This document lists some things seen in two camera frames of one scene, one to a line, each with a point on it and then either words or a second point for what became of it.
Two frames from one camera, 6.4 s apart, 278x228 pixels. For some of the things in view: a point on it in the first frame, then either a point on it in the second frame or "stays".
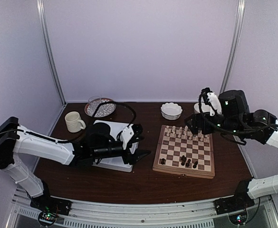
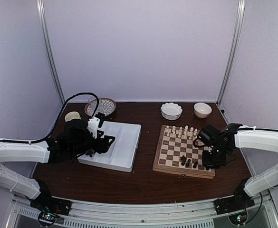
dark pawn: x=187 y=164 stays
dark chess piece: x=183 y=159 stays
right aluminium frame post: x=240 y=23 stays
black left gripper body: x=99 y=153 -> x=100 y=148
